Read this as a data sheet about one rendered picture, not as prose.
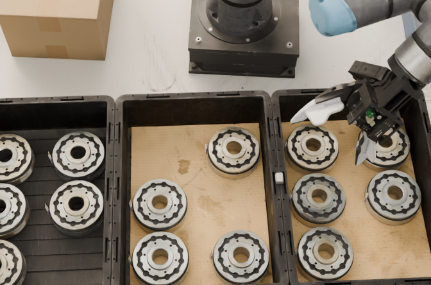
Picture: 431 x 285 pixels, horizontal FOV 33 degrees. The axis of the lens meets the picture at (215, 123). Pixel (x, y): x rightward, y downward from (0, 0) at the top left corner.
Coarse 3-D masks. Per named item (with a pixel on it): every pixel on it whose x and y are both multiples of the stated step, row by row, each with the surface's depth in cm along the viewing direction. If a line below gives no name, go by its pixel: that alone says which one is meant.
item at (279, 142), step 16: (272, 96) 143; (288, 96) 143; (304, 96) 143; (272, 112) 141; (288, 192) 133; (288, 208) 131; (288, 224) 129; (288, 240) 128; (288, 256) 127; (288, 272) 125
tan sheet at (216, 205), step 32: (160, 128) 150; (192, 128) 150; (256, 128) 150; (160, 160) 146; (192, 160) 147; (192, 192) 143; (224, 192) 143; (256, 192) 143; (192, 224) 140; (224, 224) 140; (256, 224) 140; (160, 256) 137; (192, 256) 137
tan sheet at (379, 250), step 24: (384, 144) 149; (288, 168) 146; (336, 168) 146; (360, 168) 146; (408, 168) 147; (360, 192) 144; (360, 216) 141; (360, 240) 139; (384, 240) 139; (408, 240) 139; (360, 264) 136; (384, 264) 136; (408, 264) 137
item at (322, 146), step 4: (308, 136) 146; (312, 136) 146; (316, 136) 146; (320, 136) 146; (304, 140) 145; (316, 140) 146; (320, 140) 145; (304, 144) 145; (320, 144) 145; (324, 144) 145; (304, 148) 144; (320, 148) 144; (324, 148) 144; (304, 152) 144; (308, 152) 144; (312, 152) 144; (316, 152) 144; (320, 152) 144; (312, 156) 144; (316, 156) 144
